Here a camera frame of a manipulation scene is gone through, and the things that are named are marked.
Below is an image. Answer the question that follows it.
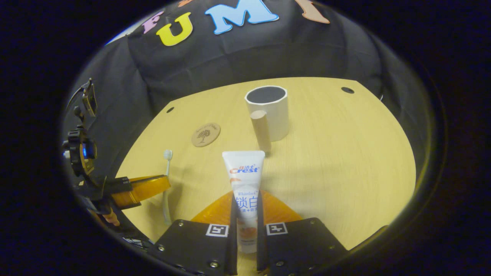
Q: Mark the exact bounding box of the white toothpaste tube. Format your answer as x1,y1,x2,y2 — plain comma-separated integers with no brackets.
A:
222,150,266,254

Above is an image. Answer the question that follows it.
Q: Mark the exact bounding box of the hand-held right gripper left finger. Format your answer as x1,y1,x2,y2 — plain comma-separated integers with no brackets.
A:
148,190,239,276

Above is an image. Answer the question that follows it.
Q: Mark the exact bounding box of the white cup with wooden handle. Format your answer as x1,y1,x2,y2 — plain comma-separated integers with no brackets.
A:
245,85,290,154

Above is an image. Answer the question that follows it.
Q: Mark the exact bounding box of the white toothbrush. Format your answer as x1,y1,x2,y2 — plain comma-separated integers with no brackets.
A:
163,149,174,227

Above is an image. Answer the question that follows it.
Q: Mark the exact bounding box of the black backdrop cloth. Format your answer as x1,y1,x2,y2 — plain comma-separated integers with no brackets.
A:
61,0,434,184

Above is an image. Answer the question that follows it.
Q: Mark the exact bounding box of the round wooden coaster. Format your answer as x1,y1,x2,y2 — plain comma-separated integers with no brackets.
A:
191,122,221,148

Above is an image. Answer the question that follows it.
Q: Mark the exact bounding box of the light wooden desktop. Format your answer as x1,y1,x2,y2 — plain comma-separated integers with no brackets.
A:
115,77,417,274

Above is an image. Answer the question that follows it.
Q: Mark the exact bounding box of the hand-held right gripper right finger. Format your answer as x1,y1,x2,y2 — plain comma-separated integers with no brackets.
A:
256,190,350,276

